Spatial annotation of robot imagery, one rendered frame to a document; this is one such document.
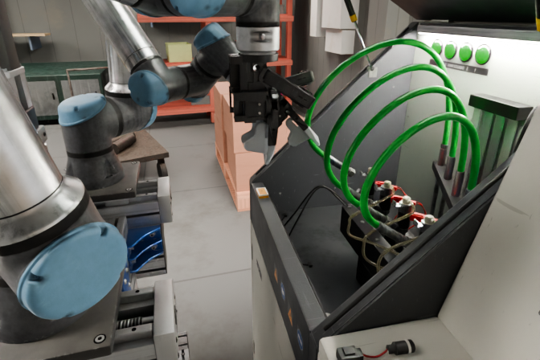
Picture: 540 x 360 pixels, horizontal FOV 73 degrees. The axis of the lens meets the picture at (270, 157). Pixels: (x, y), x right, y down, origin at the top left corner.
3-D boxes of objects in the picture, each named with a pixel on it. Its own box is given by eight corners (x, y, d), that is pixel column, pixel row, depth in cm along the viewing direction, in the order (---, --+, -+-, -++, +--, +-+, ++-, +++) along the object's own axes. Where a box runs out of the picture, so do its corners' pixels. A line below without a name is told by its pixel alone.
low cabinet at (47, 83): (120, 98, 680) (115, 59, 654) (108, 121, 532) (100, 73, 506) (14, 104, 636) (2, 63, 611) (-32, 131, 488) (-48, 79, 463)
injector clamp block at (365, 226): (337, 251, 106) (341, 205, 100) (369, 247, 108) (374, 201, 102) (401, 349, 75) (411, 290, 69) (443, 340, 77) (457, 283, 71)
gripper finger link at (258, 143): (243, 165, 71) (241, 120, 68) (272, 163, 72) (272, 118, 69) (245, 172, 68) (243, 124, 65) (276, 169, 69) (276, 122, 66)
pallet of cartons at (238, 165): (299, 146, 431) (301, 77, 401) (341, 202, 305) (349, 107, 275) (215, 152, 415) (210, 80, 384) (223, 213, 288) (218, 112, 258)
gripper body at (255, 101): (230, 115, 71) (227, 51, 66) (272, 112, 72) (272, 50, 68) (235, 126, 64) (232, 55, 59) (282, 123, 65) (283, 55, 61)
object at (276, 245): (251, 224, 127) (251, 182, 121) (263, 222, 127) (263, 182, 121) (305, 393, 70) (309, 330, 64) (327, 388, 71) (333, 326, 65)
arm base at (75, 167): (59, 194, 94) (51, 158, 90) (72, 171, 108) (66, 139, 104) (121, 186, 98) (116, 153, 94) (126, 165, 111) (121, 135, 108)
